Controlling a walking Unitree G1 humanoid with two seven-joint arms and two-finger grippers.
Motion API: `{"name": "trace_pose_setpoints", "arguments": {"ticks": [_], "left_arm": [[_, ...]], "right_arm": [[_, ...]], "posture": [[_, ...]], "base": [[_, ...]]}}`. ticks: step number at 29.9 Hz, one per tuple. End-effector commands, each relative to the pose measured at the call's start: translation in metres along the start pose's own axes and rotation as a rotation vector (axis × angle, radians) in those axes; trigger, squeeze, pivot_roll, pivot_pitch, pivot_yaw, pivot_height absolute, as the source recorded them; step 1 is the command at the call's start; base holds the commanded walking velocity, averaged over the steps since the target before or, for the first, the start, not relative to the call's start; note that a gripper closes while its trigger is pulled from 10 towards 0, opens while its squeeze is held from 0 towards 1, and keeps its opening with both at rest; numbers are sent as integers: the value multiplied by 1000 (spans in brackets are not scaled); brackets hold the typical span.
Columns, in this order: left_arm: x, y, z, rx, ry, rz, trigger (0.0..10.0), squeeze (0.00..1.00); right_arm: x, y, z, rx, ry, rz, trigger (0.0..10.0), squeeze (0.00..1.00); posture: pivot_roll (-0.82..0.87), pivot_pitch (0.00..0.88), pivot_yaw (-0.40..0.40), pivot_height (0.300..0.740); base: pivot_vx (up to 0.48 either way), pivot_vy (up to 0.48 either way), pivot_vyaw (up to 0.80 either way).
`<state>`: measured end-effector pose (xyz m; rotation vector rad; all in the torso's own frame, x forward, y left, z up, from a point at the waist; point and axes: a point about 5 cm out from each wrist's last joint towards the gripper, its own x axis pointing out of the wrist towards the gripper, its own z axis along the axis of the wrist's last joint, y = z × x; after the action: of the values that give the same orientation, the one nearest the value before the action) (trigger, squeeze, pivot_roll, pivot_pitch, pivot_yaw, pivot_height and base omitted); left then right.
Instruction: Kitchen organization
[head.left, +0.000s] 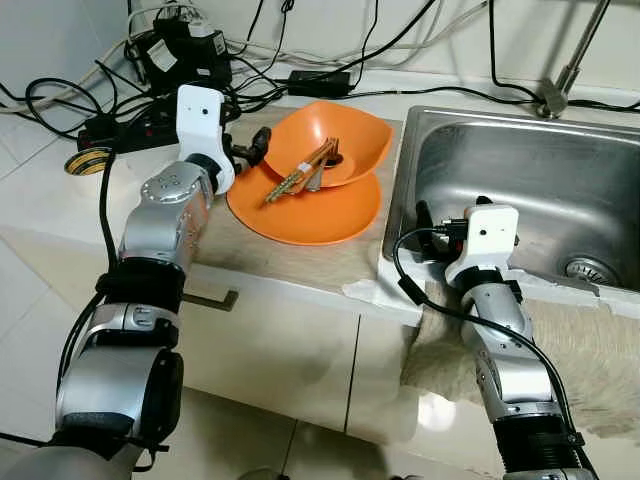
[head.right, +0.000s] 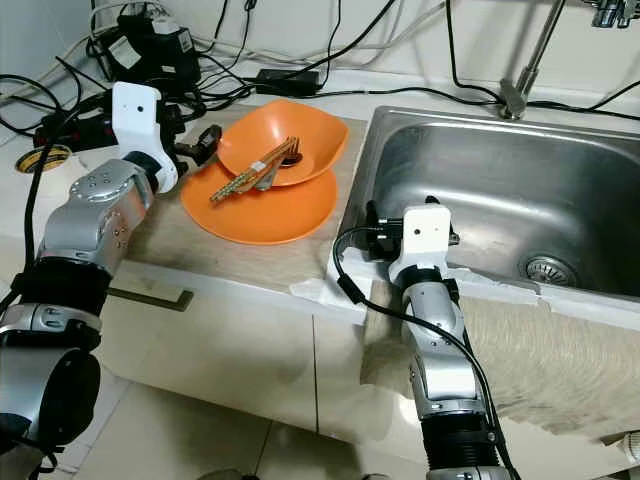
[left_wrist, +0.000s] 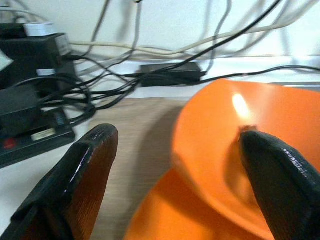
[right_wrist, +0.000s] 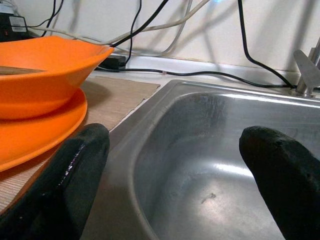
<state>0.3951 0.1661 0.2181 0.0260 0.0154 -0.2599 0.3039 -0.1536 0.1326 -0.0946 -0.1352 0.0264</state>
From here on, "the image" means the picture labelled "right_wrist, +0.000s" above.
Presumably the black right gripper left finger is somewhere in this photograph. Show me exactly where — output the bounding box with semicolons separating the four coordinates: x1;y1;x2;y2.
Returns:
0;123;111;240

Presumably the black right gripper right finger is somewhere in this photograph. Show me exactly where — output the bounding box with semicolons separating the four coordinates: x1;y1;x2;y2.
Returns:
238;125;320;240

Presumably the orange plastic bowl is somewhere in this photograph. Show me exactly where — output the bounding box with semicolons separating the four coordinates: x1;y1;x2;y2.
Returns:
0;35;115;120

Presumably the orange plastic plate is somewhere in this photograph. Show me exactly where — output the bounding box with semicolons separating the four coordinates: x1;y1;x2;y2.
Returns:
0;87;88;173

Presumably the stainless steel sink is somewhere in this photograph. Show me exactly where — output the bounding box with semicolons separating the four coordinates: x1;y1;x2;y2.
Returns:
79;79;320;240

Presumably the beige woven placemat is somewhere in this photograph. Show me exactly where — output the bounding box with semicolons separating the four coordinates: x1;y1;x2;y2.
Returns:
0;75;161;216

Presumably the steel faucet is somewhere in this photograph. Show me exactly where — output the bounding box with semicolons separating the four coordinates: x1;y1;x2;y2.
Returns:
288;37;320;98

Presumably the black power adapter brick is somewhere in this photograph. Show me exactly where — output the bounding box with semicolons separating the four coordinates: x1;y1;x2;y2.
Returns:
98;54;127;72

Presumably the black power supply box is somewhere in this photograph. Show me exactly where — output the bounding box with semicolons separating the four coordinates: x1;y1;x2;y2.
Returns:
0;12;37;43

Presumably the black cable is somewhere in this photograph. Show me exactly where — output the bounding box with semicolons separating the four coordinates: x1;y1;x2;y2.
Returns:
109;0;170;48
96;67;296;89
123;0;143;67
237;0;297;90

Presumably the white cable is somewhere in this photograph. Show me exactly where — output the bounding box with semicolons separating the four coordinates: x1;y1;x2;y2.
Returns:
27;0;211;47

